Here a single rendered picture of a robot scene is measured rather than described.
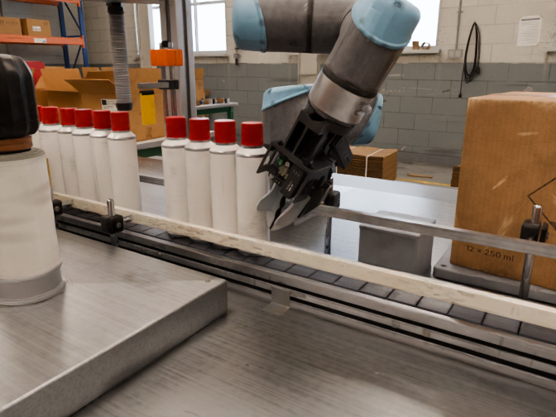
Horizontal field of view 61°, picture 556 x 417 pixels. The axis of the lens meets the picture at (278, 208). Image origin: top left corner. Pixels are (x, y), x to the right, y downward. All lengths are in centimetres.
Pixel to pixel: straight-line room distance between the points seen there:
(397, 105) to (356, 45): 574
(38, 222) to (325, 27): 44
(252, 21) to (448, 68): 550
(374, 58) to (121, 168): 53
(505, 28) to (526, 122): 526
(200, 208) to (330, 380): 36
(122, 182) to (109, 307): 35
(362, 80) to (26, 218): 43
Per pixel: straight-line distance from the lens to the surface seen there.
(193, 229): 79
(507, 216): 79
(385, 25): 57
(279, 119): 105
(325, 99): 59
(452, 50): 606
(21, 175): 63
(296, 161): 61
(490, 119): 77
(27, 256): 66
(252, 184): 71
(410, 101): 625
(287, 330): 65
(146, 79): 266
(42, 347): 58
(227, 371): 58
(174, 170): 81
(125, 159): 92
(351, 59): 58
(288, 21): 67
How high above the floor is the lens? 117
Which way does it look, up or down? 17 degrees down
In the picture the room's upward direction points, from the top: straight up
